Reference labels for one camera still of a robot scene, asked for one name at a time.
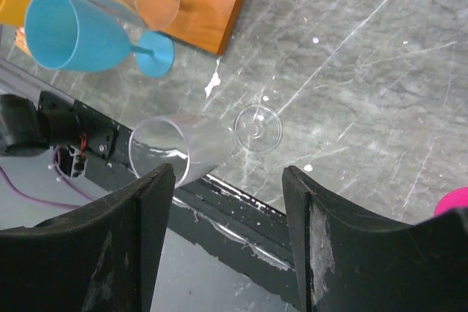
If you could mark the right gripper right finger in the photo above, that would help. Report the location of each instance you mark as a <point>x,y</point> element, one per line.
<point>348,258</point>

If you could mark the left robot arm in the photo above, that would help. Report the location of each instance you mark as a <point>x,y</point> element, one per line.
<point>29,129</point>

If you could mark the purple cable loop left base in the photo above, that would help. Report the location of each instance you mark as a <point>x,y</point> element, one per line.
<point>39,180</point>

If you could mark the pink plastic wine glass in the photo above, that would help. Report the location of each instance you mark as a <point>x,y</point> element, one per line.
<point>455,199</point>

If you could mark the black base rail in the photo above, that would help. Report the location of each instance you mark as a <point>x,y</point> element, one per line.
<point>244,233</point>

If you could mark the clear flute glass three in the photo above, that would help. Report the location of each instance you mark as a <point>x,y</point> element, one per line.
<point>195,145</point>

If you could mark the blue plastic wine glass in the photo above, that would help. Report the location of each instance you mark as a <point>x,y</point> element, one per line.
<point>77,36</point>

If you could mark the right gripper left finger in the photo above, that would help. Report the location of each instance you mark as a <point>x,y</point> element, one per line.
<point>103,256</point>

